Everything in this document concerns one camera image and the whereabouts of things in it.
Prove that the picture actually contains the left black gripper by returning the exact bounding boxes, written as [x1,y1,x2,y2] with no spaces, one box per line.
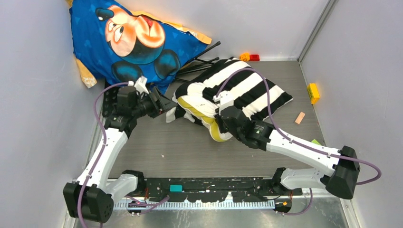
[132,87,177,119]

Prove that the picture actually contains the black white striped pillowcase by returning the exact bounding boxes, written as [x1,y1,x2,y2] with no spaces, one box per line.
[166,57,293,125]

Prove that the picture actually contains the white pillow yellow edge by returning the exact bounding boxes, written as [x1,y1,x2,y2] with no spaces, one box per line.
[174,82,232,142]

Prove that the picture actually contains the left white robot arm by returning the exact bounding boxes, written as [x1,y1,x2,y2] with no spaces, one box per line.
[63,76,176,228]

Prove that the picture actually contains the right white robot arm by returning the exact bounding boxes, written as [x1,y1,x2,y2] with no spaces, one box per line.
[213,91,360,200]

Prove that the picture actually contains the blue cartoon mouse pillow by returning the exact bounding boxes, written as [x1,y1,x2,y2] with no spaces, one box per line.
[68,0,211,93]

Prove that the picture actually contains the black perforated tray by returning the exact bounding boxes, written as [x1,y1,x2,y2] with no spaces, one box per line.
[102,82,128,117]

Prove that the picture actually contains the black folded tripod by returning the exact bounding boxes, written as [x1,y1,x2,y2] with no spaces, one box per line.
[174,41,221,83]

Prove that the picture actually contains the orange toy block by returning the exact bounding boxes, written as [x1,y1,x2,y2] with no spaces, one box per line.
[240,53,250,61]

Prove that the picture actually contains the red toy block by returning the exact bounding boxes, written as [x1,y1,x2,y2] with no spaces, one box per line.
[249,54,260,61]

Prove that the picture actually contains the pink wooden block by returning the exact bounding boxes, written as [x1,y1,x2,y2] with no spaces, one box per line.
[294,112,306,124]

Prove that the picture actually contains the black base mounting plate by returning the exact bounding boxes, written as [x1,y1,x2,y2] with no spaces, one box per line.
[134,177,302,203]

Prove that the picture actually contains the green toy block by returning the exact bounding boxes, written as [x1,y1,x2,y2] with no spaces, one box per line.
[311,139,321,145]

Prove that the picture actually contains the yellow toy block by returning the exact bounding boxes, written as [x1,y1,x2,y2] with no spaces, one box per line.
[307,83,320,105]

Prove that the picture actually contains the teal small block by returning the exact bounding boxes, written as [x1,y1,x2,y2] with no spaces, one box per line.
[170,185,183,192]

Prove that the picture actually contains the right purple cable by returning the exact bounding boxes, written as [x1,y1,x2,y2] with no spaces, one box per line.
[215,67,382,216]

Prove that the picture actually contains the purple cable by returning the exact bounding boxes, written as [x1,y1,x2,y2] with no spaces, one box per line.
[77,82,171,228]
[215,67,382,216]

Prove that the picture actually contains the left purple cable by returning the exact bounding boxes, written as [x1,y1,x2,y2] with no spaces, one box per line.
[77,82,171,228]

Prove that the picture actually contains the aluminium frame rail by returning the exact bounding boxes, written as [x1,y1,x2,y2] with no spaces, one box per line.
[66,176,354,211]

